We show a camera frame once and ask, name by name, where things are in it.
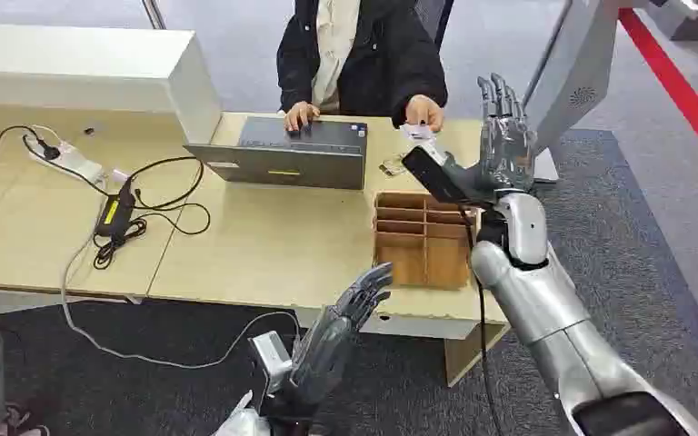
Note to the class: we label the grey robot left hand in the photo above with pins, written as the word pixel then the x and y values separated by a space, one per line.
pixel 331 343

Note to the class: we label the person's left hand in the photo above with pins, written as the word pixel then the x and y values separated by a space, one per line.
pixel 424 109

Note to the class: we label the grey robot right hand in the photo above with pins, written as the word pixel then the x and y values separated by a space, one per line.
pixel 505 156

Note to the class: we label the person's right hand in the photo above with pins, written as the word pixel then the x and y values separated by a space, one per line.
pixel 299 114

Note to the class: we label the white card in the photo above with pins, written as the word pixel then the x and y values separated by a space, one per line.
pixel 416 132

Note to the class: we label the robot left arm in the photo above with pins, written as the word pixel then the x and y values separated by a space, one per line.
pixel 283 418

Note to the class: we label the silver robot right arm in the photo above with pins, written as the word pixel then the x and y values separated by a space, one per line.
pixel 554 319

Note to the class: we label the grey laptop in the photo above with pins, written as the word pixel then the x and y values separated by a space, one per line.
pixel 301 156

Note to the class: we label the person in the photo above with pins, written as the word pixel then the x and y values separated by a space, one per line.
pixel 385 54

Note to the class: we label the dark office chair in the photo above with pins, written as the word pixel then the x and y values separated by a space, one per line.
pixel 436 18

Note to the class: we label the grey kiosk panel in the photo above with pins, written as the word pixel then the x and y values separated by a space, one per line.
pixel 572 78

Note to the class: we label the wooden card box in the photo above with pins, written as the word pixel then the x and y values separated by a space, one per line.
pixel 424 247

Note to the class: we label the pale wooden desk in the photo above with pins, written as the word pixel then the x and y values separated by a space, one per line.
pixel 265 240

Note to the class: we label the metal pole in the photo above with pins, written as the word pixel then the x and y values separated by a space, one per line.
pixel 154 13

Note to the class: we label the black power adapter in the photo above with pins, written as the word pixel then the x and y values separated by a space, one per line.
pixel 114 212

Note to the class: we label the white desk partition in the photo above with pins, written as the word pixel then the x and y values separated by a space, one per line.
pixel 84 72

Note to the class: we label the white power strip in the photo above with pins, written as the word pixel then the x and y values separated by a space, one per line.
pixel 72 157

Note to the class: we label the shoe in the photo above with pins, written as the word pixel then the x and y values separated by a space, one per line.
pixel 27 420

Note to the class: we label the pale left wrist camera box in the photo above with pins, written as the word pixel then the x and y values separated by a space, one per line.
pixel 272 358

